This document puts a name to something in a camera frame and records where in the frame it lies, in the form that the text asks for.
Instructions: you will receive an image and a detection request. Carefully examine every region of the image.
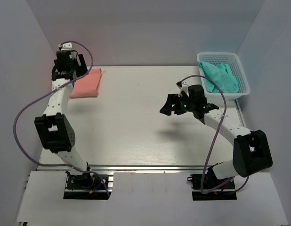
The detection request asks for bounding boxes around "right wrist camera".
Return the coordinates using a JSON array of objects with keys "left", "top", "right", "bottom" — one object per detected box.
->
[{"left": 176, "top": 81, "right": 189, "bottom": 97}]

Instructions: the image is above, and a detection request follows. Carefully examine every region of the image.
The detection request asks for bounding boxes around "white plastic basket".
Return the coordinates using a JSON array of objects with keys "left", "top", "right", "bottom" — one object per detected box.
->
[{"left": 197, "top": 52, "right": 250, "bottom": 100}]

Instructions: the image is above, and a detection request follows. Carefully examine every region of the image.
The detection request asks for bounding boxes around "teal t shirt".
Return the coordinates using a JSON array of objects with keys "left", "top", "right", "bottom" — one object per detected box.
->
[{"left": 198, "top": 61, "right": 239, "bottom": 93}]

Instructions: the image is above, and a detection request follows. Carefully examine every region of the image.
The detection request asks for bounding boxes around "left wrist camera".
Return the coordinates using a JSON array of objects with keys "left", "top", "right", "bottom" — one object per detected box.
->
[{"left": 58, "top": 42, "right": 73, "bottom": 51}]

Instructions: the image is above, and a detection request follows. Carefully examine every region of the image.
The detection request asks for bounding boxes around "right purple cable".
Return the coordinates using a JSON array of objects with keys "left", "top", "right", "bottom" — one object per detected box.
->
[{"left": 176, "top": 75, "right": 250, "bottom": 195}]

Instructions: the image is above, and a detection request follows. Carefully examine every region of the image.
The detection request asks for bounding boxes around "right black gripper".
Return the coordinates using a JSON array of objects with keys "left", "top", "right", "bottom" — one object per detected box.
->
[{"left": 160, "top": 93, "right": 196, "bottom": 116}]

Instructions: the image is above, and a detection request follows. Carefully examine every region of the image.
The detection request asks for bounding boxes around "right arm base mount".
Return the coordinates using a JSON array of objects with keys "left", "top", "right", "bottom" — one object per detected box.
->
[{"left": 186, "top": 166, "right": 237, "bottom": 201}]

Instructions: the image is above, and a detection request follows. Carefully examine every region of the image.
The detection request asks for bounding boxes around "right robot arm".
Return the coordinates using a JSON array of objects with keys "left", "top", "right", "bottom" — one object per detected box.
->
[{"left": 160, "top": 85, "right": 273, "bottom": 188}]

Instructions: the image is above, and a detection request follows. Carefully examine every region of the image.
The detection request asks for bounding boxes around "pink t shirt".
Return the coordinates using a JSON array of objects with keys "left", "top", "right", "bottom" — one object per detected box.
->
[{"left": 70, "top": 68, "right": 102, "bottom": 99}]

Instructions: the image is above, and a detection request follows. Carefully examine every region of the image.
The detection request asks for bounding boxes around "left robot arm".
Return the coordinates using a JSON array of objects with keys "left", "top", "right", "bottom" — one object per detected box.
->
[{"left": 34, "top": 48, "right": 94, "bottom": 188}]

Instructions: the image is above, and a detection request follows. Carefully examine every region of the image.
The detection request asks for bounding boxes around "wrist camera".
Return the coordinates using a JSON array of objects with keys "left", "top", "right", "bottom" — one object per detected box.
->
[
  {"left": 176, "top": 81, "right": 189, "bottom": 97},
  {"left": 58, "top": 42, "right": 73, "bottom": 51}
]

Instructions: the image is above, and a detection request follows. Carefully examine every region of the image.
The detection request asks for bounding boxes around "purple cable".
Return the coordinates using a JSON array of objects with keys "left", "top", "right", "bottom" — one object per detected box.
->
[
  {"left": 13, "top": 41, "right": 111, "bottom": 198},
  {"left": 176, "top": 75, "right": 250, "bottom": 195}
]

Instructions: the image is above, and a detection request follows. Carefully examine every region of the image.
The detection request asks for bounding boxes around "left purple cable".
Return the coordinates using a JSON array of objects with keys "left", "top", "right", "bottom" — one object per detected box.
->
[{"left": 13, "top": 41, "right": 111, "bottom": 198}]

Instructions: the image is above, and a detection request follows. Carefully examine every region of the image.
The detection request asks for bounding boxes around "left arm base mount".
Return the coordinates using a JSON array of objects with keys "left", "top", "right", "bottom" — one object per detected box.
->
[{"left": 63, "top": 171, "right": 113, "bottom": 200}]

